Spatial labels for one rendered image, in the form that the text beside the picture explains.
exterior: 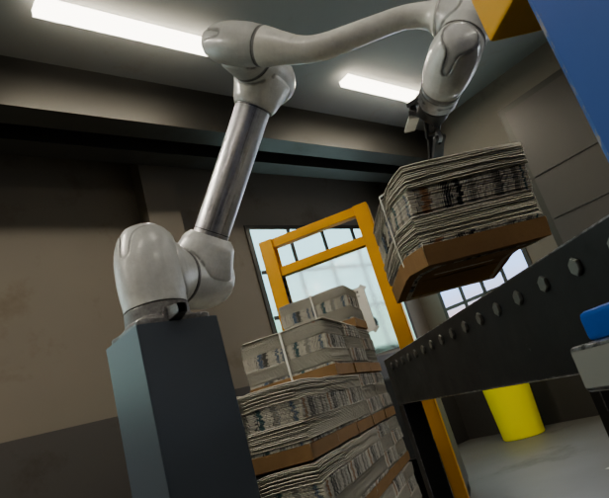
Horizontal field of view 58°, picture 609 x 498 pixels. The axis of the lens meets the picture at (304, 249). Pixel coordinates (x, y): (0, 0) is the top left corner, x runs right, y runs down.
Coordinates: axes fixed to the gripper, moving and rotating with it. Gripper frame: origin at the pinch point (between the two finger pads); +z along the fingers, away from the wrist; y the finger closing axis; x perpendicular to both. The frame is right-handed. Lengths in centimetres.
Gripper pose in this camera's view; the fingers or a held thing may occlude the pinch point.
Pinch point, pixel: (418, 149)
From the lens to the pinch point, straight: 149.3
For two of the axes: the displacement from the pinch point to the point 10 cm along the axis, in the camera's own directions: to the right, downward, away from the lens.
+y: 2.5, 9.0, -3.6
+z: -0.1, 3.8, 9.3
